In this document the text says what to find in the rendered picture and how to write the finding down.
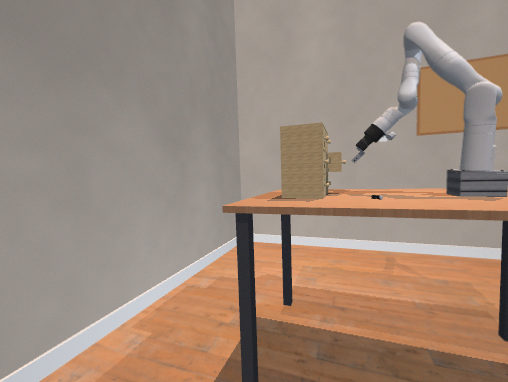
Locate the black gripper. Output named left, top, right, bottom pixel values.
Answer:
left=352, top=116, right=396, bottom=163

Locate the small wooden chest of drawers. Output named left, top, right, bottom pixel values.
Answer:
left=280, top=122, right=328, bottom=198

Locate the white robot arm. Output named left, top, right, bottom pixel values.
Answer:
left=381, top=22, right=503, bottom=171

